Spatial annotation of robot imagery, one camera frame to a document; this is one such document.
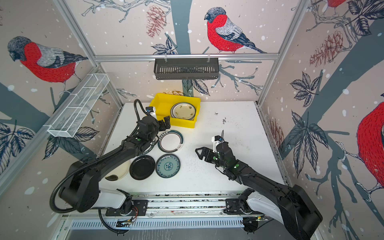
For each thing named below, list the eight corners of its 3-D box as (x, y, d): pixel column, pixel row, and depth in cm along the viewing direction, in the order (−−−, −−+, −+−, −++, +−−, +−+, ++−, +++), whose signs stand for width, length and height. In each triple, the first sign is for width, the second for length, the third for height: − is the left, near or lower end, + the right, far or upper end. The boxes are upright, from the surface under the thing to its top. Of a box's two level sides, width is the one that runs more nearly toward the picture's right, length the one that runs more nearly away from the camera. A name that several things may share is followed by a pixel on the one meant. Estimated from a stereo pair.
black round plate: (127, 180, 84) (125, 178, 82) (134, 157, 93) (132, 155, 91) (152, 180, 84) (151, 178, 82) (156, 157, 93) (155, 155, 91)
